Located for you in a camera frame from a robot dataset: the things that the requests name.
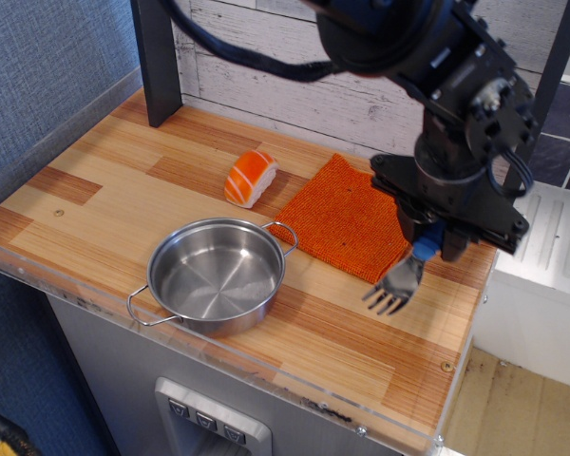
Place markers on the white side cabinet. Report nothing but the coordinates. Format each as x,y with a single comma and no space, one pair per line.
525,317

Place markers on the blue handled metal fork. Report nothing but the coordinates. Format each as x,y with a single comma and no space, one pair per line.
401,282

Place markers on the dark right frame post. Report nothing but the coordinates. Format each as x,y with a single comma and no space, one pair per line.
538,35

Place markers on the salmon sushi toy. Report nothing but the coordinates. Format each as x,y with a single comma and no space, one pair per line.
249,178

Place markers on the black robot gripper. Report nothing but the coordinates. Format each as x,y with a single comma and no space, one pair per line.
441,181

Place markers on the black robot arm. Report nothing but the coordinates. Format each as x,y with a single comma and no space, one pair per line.
447,61

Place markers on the orange knitted napkin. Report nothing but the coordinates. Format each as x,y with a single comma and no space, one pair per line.
341,220

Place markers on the stainless steel pot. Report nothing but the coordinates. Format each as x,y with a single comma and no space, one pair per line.
218,276

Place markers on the yellow black object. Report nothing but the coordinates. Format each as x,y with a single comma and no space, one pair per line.
15,441

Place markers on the dark frame post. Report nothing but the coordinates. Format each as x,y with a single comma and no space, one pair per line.
538,35
157,55

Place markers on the dark left frame post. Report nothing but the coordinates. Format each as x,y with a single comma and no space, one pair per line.
157,55

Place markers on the silver dispenser panel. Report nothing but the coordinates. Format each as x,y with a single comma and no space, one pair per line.
196,424

